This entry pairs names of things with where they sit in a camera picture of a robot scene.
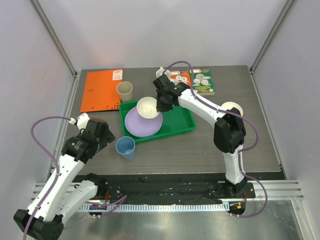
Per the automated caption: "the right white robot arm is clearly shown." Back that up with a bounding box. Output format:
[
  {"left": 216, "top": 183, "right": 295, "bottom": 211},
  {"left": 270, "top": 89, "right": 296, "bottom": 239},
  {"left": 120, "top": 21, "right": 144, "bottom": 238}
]
[{"left": 153, "top": 74, "right": 247, "bottom": 198}]

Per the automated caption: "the orange folder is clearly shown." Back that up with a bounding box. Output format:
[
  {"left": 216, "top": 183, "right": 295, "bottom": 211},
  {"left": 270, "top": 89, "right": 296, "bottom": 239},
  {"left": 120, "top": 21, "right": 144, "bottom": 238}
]
[{"left": 80, "top": 68, "right": 123, "bottom": 113}]

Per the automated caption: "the purple plate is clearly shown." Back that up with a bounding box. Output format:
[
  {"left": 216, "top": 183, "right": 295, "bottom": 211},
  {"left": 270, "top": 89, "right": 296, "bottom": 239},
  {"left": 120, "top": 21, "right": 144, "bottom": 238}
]
[{"left": 124, "top": 106, "right": 163, "bottom": 138}]

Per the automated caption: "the green plastic bin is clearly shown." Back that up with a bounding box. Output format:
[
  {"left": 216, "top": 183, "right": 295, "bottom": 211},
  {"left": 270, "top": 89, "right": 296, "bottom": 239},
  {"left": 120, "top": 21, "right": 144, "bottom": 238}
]
[{"left": 119, "top": 100, "right": 196, "bottom": 144}]

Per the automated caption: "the beige cup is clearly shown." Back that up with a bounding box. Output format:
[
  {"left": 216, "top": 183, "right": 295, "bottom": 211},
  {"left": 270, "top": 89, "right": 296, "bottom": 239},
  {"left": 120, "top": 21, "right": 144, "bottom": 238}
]
[{"left": 116, "top": 81, "right": 134, "bottom": 102}]

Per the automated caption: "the orange book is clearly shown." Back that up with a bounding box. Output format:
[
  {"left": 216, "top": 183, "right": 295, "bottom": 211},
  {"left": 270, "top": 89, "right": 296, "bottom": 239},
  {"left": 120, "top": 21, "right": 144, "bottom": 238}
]
[{"left": 169, "top": 69, "right": 191, "bottom": 86}]

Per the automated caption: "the green cup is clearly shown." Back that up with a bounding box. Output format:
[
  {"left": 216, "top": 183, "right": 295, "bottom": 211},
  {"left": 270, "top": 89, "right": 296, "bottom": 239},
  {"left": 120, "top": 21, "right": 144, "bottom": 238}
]
[{"left": 155, "top": 68, "right": 171, "bottom": 79}]

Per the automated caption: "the green book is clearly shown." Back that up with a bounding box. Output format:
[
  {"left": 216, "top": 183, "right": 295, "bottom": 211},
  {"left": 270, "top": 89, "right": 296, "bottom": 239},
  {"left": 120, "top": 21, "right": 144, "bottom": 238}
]
[{"left": 189, "top": 67, "right": 216, "bottom": 96}]

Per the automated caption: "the white bowl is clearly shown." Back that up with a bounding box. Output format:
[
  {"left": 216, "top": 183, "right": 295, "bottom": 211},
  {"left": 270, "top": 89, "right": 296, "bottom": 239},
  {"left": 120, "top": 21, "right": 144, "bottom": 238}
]
[
  {"left": 221, "top": 101, "right": 244, "bottom": 116},
  {"left": 136, "top": 96, "right": 160, "bottom": 119}
]

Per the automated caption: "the blue plate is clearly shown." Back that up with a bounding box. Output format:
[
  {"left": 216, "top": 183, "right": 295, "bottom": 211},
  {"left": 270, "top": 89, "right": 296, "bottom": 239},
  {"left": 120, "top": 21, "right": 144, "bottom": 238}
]
[{"left": 125, "top": 123, "right": 162, "bottom": 138}]

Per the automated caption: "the white slotted cable duct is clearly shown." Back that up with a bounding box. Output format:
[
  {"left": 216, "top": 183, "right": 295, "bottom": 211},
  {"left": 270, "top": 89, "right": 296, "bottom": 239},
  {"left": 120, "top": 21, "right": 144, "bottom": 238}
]
[{"left": 79, "top": 202, "right": 230, "bottom": 213}]

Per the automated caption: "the blue cup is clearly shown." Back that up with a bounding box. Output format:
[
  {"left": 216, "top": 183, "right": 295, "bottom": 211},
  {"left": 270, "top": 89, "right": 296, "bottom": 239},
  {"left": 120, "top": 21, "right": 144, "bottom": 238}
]
[{"left": 115, "top": 136, "right": 136, "bottom": 161}]

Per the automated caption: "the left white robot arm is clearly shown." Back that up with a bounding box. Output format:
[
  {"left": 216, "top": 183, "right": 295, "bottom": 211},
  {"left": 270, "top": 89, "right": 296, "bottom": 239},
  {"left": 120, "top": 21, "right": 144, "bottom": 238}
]
[{"left": 13, "top": 114, "right": 116, "bottom": 240}]

